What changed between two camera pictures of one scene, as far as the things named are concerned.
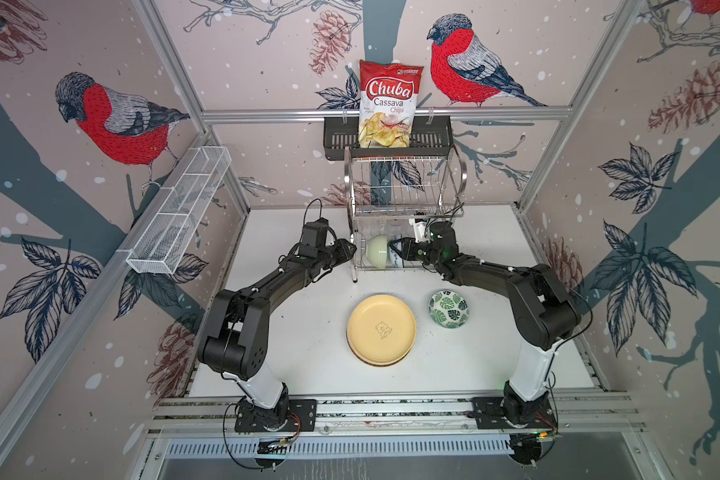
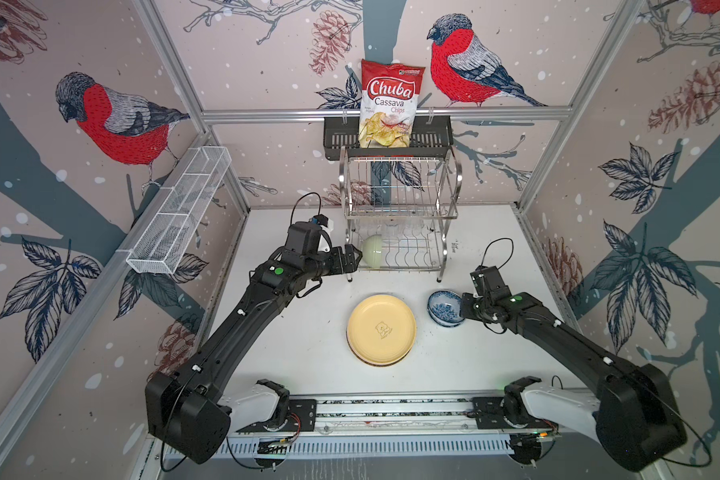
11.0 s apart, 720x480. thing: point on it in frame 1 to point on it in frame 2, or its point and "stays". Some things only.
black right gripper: [408, 247] to [465, 299]
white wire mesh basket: [162, 244] stays
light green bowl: [376, 250] stays
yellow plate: [381, 330] stays
